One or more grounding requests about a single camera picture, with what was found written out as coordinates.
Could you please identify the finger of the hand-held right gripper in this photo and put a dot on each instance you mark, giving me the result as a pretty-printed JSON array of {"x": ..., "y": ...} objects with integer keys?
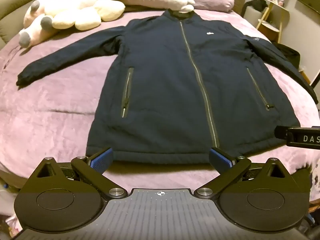
[{"x": 280, "y": 132}]

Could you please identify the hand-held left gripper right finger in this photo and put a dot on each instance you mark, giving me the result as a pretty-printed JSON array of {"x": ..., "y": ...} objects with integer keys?
[{"x": 220, "y": 160}]

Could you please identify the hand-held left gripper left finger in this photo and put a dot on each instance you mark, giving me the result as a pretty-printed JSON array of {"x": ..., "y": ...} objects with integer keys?
[{"x": 102, "y": 161}]

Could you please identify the navy zip jacket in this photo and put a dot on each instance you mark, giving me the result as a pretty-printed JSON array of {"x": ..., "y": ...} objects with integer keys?
[{"x": 162, "y": 80}]

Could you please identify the black clothes pile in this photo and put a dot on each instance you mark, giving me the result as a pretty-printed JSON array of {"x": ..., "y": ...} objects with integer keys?
[{"x": 287, "y": 53}]

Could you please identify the purple bed blanket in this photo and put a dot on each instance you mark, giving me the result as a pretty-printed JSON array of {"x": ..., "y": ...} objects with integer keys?
[{"x": 62, "y": 105}]

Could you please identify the white side table yellow legs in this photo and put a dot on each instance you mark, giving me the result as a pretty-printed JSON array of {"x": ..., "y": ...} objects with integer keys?
[{"x": 273, "y": 17}]

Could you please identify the white round stool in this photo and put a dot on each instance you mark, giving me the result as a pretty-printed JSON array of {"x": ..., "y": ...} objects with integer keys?
[{"x": 253, "y": 17}]

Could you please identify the black cloth on stool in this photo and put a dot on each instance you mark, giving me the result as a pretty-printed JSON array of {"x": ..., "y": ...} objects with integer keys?
[{"x": 255, "y": 5}]

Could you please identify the pink plush with grey feet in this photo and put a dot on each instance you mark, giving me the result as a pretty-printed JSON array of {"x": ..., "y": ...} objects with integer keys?
[{"x": 37, "y": 26}]

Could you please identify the cream plush toy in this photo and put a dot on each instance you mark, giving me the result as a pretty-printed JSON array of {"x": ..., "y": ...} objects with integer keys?
[{"x": 82, "y": 7}]

